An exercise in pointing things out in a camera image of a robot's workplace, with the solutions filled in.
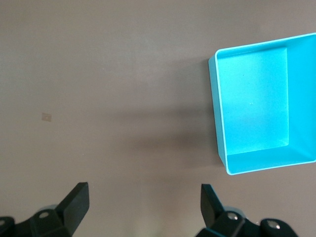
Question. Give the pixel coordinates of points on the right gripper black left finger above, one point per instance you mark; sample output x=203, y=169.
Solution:
x=69, y=212

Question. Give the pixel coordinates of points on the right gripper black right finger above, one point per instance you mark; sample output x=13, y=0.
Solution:
x=217, y=217

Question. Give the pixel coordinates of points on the blue plastic box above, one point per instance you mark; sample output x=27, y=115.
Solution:
x=254, y=98

